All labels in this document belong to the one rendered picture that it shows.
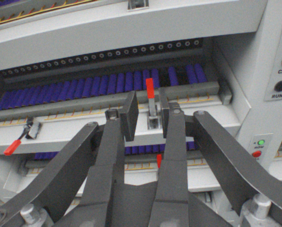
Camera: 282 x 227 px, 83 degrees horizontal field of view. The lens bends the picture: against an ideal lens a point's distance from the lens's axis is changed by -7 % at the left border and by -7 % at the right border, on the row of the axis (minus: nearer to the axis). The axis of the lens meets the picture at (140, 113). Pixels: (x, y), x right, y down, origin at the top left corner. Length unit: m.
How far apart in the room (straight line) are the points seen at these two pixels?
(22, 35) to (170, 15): 0.21
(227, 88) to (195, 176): 0.25
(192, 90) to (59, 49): 0.25
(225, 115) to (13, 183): 0.61
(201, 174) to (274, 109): 0.24
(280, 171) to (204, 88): 0.32
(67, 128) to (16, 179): 0.31
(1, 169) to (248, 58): 0.65
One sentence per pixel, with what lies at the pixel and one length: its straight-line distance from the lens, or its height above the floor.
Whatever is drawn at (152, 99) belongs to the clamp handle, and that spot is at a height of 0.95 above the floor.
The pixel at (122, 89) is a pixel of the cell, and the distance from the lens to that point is 0.38.
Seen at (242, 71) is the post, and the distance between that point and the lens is 0.33.
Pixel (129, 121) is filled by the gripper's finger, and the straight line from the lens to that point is 0.15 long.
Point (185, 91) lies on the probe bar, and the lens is 0.35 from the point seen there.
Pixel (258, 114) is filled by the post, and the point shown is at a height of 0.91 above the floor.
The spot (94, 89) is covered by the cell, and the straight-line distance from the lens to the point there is 0.41.
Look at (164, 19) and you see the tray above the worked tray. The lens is 0.24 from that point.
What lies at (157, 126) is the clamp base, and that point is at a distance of 0.32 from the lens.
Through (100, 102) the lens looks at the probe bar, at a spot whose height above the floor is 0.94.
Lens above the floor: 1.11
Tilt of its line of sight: 35 degrees down
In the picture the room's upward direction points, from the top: 10 degrees counter-clockwise
